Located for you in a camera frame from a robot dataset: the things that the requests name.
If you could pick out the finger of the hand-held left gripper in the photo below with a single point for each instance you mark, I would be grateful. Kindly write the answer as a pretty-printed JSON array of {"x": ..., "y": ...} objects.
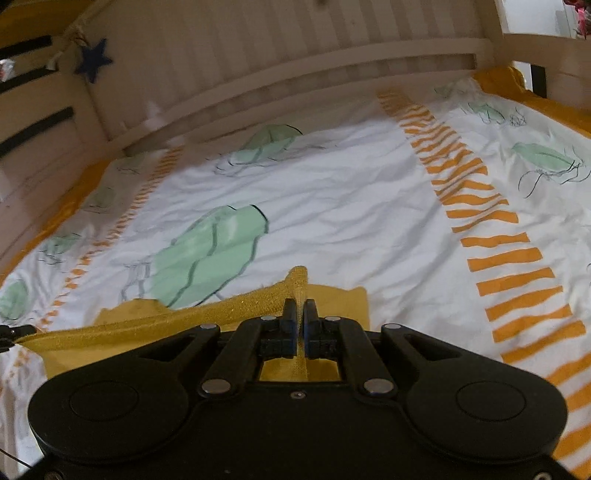
[{"x": 11, "y": 333}]

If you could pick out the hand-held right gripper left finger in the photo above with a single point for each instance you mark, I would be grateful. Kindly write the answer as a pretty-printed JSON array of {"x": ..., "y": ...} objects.
[{"x": 290, "y": 323}]

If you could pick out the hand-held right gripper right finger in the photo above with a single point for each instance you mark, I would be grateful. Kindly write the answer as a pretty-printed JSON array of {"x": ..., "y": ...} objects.
[{"x": 312, "y": 323}]

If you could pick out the mustard yellow long-sleeve shirt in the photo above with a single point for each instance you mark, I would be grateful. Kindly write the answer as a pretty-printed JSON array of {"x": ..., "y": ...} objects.
[{"x": 138, "y": 321}]

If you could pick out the white leaf-print duvet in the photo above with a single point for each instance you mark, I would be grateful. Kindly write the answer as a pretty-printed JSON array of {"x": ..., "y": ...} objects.
[{"x": 346, "y": 194}]

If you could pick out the blue star decoration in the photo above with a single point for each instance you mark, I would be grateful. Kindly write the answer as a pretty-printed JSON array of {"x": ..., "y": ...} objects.
[{"x": 95, "y": 60}]

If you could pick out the red floral item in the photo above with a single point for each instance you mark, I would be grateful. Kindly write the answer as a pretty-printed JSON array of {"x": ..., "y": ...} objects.
[{"x": 579, "y": 18}]

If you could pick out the light wooden bed frame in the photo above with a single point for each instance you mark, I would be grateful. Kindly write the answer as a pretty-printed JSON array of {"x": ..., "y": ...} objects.
[{"x": 277, "y": 69}]

